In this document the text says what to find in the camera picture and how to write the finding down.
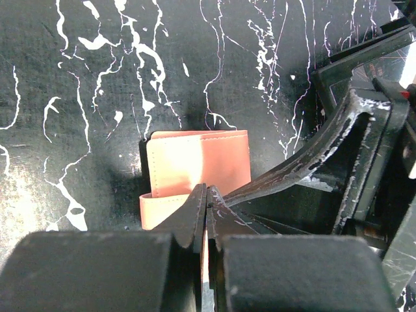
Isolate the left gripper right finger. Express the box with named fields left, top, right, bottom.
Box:
left=207, top=187, right=396, bottom=311

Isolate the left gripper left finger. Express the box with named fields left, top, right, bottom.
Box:
left=1, top=184, right=207, bottom=311

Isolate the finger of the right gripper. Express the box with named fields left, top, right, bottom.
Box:
left=224, top=87, right=410, bottom=236

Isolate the pink leather card holder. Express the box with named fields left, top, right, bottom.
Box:
left=140, top=130, right=251, bottom=230

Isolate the black card box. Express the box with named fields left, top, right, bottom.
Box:
left=311, top=25, right=415, bottom=115

